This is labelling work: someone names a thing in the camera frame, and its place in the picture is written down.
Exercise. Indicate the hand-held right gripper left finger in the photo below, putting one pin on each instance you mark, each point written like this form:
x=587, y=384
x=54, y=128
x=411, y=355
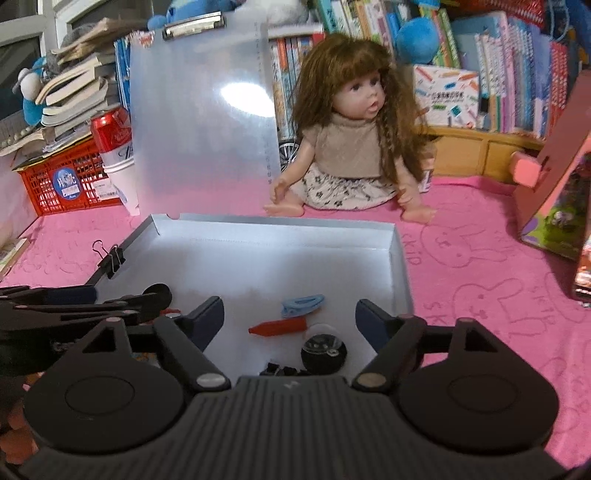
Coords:
x=207, y=318

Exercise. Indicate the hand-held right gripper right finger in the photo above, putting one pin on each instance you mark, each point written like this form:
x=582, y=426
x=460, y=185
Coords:
x=374, y=318

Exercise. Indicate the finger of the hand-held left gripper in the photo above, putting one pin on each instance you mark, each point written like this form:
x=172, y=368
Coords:
x=74, y=295
x=147, y=300

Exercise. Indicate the white cardboard box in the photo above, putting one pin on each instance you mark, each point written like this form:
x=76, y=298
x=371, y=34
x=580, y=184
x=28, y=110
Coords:
x=254, y=277

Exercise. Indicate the black binder clip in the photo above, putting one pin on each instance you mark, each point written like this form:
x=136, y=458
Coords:
x=113, y=263

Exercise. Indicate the light blue hair clip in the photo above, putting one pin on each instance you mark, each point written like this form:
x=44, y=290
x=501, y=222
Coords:
x=300, y=304

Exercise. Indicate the small black clips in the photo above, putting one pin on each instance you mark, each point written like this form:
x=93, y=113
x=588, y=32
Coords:
x=276, y=369

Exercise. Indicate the red basket with round sticker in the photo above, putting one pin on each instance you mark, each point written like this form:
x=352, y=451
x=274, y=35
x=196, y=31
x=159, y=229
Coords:
x=46, y=189

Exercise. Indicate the pink printed blanket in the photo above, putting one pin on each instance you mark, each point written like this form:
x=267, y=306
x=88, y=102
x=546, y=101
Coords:
x=485, y=286

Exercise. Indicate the white paper cup stack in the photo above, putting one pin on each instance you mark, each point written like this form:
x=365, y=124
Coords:
x=122, y=180

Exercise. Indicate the small bottle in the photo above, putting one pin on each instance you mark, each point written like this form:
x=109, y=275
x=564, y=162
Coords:
x=425, y=180

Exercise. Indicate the red soda can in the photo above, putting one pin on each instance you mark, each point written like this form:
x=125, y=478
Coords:
x=108, y=131

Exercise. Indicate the clear plastic clipboard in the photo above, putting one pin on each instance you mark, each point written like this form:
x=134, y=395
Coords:
x=198, y=138

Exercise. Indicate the long-haired doll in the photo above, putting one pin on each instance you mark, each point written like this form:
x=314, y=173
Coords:
x=351, y=147

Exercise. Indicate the wooden drawer organizer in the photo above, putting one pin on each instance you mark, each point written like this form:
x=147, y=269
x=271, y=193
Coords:
x=461, y=152

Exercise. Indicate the stack of books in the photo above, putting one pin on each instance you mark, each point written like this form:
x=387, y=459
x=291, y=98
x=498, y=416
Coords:
x=69, y=92

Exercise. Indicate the blue and white plush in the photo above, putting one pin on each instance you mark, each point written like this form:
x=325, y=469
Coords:
x=30, y=92

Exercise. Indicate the smartphone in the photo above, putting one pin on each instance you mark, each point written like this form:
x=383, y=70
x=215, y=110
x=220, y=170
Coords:
x=584, y=267

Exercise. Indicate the white patterned carton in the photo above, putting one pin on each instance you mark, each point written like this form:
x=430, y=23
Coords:
x=443, y=97

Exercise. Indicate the large blue plush toy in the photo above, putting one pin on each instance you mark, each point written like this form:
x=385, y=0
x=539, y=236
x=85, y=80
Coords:
x=418, y=39

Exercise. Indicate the row of standing books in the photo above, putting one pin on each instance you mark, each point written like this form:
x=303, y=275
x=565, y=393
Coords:
x=508, y=69

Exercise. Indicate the small blue plush toy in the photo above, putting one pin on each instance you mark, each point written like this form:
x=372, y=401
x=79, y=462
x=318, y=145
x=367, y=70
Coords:
x=194, y=9

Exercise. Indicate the pink bunny plush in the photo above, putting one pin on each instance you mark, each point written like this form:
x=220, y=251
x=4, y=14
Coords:
x=277, y=11

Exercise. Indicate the red plastic basket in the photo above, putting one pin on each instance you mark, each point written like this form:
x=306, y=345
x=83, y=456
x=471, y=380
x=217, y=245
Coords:
x=531, y=9

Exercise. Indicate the blue carton box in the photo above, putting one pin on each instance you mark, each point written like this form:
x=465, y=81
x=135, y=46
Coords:
x=572, y=27

